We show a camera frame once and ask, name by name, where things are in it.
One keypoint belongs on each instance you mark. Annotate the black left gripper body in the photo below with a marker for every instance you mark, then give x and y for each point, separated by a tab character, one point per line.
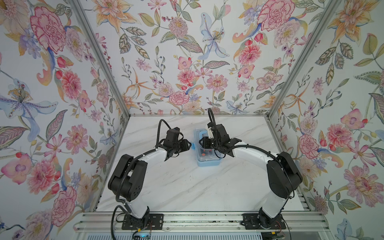
179	147

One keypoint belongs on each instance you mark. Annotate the clear plastic box lid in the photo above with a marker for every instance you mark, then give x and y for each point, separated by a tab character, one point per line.
207	143

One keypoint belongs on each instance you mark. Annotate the blue plastic tool box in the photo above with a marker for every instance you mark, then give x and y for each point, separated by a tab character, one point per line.
205	157

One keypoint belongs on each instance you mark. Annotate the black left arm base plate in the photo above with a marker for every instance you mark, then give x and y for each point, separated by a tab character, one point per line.
150	221

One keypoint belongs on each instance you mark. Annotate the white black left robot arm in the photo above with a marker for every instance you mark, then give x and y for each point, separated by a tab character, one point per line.
127	180

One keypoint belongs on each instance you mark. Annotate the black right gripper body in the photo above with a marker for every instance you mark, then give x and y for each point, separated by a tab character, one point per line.
211	143

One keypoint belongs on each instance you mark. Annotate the aluminium corner frame post left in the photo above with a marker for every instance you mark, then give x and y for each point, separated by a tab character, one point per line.
91	36

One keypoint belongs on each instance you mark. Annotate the aluminium corner frame post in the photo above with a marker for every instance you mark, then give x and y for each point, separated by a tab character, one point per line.
330	9
91	36

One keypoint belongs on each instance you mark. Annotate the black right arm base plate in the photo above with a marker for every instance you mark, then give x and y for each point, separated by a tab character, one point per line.
255	221

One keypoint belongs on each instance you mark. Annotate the aluminium corner frame post right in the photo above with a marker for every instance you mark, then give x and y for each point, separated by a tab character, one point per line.
330	9

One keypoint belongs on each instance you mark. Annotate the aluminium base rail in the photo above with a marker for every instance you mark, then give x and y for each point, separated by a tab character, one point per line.
214	222

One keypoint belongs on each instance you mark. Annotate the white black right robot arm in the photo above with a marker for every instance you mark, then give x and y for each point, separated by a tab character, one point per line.
283	174

